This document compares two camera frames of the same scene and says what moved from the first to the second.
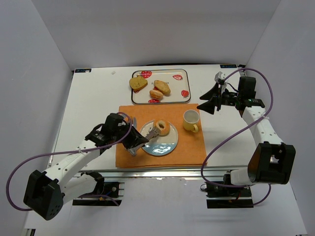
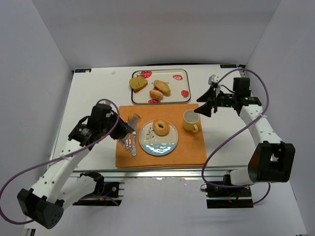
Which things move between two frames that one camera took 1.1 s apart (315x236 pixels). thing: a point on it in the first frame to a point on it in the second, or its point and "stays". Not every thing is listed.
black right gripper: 219,100 stays
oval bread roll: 162,86 stays
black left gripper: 133,138 to 120,129
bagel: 165,131 stays
